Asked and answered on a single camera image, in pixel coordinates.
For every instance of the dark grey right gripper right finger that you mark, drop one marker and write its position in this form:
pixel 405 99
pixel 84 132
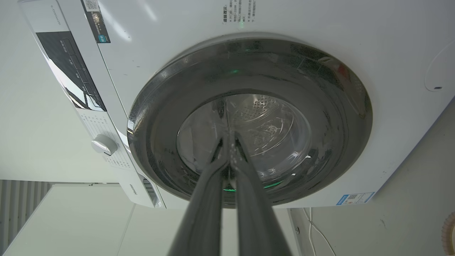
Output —
pixel 254 213

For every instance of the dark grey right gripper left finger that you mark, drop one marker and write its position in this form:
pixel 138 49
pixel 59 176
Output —
pixel 204 213

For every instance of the dark round washing machine door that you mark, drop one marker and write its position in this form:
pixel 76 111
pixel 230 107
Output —
pixel 320 117

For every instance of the silver washing machine control knob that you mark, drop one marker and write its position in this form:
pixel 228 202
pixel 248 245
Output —
pixel 104 144

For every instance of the white front-load washing machine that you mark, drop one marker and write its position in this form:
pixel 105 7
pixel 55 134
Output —
pixel 160 39

